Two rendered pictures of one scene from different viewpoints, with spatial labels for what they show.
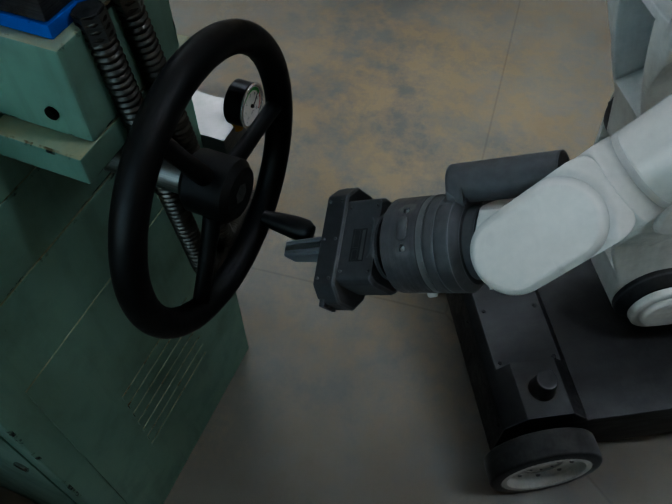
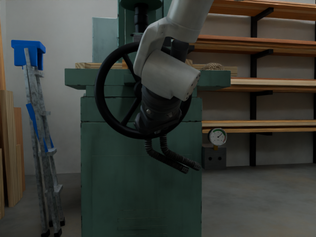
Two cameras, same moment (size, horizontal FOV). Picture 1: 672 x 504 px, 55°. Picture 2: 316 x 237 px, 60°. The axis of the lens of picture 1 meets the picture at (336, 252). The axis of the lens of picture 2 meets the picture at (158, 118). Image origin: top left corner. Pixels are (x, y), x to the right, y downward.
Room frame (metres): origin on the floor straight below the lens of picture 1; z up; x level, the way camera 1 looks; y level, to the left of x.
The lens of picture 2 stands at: (0.07, -0.63, 0.75)
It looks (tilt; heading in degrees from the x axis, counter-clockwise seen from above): 2 degrees down; 63
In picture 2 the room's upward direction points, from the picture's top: straight up
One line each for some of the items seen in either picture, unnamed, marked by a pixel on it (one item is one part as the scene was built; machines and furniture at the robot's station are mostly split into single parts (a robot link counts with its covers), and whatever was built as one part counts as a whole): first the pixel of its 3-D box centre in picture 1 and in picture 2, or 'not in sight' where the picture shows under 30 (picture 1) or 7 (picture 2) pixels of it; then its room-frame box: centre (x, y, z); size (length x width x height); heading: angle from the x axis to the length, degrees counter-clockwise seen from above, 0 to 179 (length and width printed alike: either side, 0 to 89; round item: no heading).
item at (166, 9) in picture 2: not in sight; (170, 15); (0.75, 0.56, 1.22); 0.09 x 0.08 x 0.15; 68
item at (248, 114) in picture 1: (241, 108); (216, 138); (0.69, 0.13, 0.65); 0.06 x 0.04 x 0.08; 158
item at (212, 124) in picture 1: (206, 132); (211, 155); (0.71, 0.19, 0.58); 0.12 x 0.08 x 0.08; 68
